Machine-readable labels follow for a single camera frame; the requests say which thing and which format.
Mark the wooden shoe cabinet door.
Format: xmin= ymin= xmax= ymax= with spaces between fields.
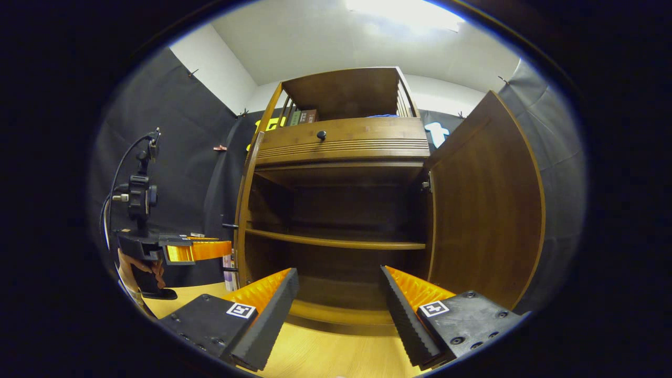
xmin=425 ymin=90 xmax=547 ymax=311
xmin=234 ymin=130 xmax=265 ymax=288

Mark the printed paper sheet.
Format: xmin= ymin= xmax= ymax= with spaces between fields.
xmin=223 ymin=252 xmax=238 ymax=292

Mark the black door handle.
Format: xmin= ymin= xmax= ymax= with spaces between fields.
xmin=222 ymin=223 xmax=240 ymax=274

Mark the wooden double-door shoe cabinet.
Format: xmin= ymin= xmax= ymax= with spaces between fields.
xmin=234 ymin=67 xmax=547 ymax=337

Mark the wooden cabinet drawer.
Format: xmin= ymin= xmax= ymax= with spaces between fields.
xmin=255 ymin=117 xmax=431 ymax=167

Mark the black backdrop cloth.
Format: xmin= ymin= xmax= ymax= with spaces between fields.
xmin=88 ymin=47 xmax=586 ymax=316

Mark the black cable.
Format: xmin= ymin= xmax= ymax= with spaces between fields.
xmin=100 ymin=134 xmax=154 ymax=250

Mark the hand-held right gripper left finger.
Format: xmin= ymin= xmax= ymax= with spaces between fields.
xmin=157 ymin=268 xmax=300 ymax=372

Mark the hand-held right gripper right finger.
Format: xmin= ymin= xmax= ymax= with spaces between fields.
xmin=379 ymin=266 xmax=528 ymax=371

